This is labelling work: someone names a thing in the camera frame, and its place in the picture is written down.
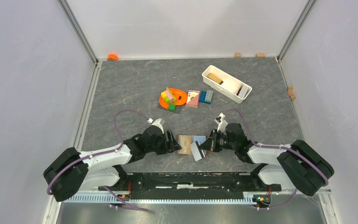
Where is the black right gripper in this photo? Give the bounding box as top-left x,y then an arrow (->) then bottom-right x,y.
199,129 -> 237,153

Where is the grey striped credit card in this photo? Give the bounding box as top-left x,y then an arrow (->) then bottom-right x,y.
189,141 -> 206,161

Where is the brown leather card holder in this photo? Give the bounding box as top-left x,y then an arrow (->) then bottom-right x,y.
175,134 -> 207,155

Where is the white rectangular plastic tray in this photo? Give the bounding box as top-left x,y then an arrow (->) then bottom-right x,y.
201,65 -> 253,104

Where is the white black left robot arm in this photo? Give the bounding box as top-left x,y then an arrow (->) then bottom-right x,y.
43,125 -> 181,202

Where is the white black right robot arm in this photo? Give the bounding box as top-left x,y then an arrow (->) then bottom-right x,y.
197,123 -> 335,196

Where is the red playing card box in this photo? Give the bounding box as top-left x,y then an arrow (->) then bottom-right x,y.
186,90 -> 200,108

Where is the stack of white cards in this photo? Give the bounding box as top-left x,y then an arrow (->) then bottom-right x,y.
236,85 -> 249,98

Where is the tan card in tray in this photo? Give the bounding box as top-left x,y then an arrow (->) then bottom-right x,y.
207,73 -> 224,84

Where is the dark grey block baseplate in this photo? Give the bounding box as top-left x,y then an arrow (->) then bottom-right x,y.
157,104 -> 183,114

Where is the green building block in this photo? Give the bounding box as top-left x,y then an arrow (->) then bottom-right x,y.
167,104 -> 176,111

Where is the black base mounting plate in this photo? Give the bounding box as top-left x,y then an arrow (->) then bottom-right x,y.
109,172 -> 282,200

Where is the blue grey building block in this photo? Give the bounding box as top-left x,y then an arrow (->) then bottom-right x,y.
199,90 -> 213,105

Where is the pink yellow green block stack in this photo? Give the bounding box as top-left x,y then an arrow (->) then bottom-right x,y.
160,88 -> 177,104

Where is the wooden block left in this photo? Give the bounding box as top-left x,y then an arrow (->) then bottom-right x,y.
234,52 -> 241,58

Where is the curved wooden piece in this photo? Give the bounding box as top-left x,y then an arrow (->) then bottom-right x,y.
287,86 -> 296,100

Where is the orange tape roll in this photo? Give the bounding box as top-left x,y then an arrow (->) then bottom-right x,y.
107,54 -> 118,61

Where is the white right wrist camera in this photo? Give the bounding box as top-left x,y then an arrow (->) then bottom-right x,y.
214,112 -> 228,133

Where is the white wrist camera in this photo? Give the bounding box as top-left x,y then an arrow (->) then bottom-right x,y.
214,112 -> 228,133
151,118 -> 165,133

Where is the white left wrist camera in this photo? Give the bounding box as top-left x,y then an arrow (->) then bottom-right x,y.
151,118 -> 165,133

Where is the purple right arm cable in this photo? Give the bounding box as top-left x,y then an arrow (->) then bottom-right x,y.
220,108 -> 330,211

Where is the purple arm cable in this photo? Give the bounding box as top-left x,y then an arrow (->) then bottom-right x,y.
46,110 -> 153,211
220,108 -> 330,211

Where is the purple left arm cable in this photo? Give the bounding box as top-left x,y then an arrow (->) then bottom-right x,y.
46,110 -> 153,211

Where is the white slotted cable duct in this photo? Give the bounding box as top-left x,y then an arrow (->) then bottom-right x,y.
62,193 -> 260,205

